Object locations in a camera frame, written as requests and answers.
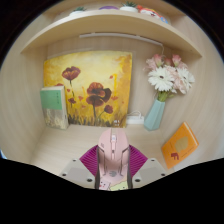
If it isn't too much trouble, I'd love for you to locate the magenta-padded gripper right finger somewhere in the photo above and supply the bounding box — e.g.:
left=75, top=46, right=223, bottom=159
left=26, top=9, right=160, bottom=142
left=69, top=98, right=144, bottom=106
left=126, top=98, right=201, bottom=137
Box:
left=127, top=143, right=168, bottom=190

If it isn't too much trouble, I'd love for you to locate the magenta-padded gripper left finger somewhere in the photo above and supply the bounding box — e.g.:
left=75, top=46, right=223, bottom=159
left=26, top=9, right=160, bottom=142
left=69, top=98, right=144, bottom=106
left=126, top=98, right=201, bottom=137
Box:
left=59, top=143, right=101, bottom=190

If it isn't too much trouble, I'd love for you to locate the pink computer mouse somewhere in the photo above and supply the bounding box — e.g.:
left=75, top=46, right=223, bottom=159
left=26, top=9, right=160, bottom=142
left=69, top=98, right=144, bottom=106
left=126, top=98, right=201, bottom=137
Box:
left=96, top=128, right=131, bottom=184

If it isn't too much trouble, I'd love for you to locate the orange book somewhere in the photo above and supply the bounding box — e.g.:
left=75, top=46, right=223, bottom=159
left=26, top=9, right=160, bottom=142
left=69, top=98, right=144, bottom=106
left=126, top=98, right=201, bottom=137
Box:
left=161, top=121, right=200, bottom=170

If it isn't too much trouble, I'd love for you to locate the white power strip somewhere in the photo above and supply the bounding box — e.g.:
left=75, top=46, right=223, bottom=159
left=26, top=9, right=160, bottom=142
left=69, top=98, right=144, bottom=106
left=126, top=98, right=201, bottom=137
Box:
left=125, top=110, right=145, bottom=125

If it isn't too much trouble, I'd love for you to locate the pale teal vase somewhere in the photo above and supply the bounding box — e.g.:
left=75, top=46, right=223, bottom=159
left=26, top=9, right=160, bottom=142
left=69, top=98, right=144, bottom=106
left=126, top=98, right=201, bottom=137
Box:
left=143, top=99, right=166, bottom=132

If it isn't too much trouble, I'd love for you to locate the green-covered book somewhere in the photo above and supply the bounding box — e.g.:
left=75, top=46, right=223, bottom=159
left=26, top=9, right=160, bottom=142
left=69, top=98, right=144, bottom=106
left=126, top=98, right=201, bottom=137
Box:
left=39, top=85, right=70, bottom=130

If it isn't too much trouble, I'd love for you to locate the pink and white flower bouquet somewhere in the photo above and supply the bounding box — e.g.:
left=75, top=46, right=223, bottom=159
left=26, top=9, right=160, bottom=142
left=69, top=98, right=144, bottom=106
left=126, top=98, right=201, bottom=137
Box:
left=143, top=53, right=196, bottom=103

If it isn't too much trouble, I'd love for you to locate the yellow poppy flower painting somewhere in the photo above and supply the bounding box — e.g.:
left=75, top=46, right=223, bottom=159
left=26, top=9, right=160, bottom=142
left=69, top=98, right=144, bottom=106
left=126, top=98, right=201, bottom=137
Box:
left=43, top=50, right=133, bottom=129

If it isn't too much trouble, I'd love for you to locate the wooden shelf board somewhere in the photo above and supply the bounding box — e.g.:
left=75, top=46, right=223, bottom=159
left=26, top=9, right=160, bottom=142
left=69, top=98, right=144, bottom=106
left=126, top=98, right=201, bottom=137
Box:
left=20, top=9, right=203, bottom=58

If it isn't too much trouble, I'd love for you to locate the red toy figure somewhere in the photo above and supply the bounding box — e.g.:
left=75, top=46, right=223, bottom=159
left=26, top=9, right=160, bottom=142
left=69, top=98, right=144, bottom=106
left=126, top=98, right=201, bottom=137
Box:
left=136, top=4, right=169, bottom=24

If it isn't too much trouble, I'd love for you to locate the purple round sign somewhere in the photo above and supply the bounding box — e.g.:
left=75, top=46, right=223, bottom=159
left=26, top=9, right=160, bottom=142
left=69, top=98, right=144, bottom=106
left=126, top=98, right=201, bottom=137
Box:
left=98, top=4, right=120, bottom=11

